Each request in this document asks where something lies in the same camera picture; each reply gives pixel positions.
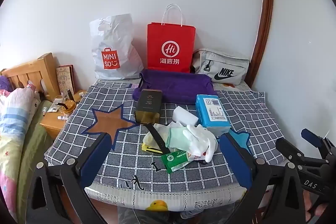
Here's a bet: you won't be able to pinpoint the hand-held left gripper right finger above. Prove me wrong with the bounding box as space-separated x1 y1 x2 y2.
219 132 307 224

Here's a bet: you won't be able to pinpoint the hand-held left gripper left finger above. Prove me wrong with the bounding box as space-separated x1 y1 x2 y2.
28 132 114 224

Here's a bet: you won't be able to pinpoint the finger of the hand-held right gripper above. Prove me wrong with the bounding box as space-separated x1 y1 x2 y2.
301 128 328 148
275 137 306 161

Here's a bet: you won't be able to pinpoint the fruit-print white sock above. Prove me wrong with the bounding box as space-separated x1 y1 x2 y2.
188 152 209 163

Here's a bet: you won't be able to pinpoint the white gloves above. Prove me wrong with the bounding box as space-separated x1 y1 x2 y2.
185 123 219 164

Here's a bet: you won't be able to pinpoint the white padded cloth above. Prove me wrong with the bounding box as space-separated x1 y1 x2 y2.
142 123 171 147

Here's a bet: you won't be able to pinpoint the yellow mesh pouch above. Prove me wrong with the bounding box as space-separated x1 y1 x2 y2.
141 123 170 156

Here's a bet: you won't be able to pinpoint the green wet wipe packet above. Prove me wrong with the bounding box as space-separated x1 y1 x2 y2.
160 150 193 174

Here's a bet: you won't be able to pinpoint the green leaf-print packet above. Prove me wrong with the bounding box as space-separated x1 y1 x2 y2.
168 126 191 149

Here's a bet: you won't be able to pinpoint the white sponge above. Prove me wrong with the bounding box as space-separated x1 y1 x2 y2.
172 106 199 126

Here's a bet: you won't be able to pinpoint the purple towel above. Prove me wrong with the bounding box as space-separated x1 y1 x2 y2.
132 69 218 105

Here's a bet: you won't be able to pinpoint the person's right hand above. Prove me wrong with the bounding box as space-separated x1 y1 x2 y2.
302 189 327 219

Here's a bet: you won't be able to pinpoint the grey checked star blanket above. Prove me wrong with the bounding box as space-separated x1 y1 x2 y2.
44 81 286 186

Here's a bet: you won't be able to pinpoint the quilted printed bed sheet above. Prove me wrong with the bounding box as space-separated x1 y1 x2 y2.
84 182 271 214

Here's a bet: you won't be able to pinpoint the wooden bedside table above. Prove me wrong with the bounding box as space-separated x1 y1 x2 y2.
39 90 88 140

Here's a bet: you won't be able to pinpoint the blue tissue pack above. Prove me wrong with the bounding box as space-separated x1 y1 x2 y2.
195 94 232 136

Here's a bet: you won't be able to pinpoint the dark green tin box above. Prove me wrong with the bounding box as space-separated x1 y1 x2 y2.
134 89 164 125

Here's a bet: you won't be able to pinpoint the picture book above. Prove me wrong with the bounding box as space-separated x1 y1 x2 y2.
56 64 77 96

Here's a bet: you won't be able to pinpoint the floral quilt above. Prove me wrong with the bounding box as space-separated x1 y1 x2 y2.
0 83 51 224

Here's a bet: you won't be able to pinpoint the grey waist bag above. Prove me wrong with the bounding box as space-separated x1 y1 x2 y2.
191 48 250 86

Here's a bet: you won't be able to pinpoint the wooden headboard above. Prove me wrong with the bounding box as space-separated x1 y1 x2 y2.
0 52 62 102

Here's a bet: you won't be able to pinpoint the white plastic shopping bag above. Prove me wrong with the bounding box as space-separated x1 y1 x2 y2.
89 13 145 80

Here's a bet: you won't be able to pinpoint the purple plush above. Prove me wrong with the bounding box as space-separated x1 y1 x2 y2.
0 75 13 91

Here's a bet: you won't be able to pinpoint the red paper bag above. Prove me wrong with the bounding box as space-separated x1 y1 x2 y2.
146 4 197 73

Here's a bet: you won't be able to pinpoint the wooden door frame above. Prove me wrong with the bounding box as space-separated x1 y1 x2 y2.
244 0 275 89

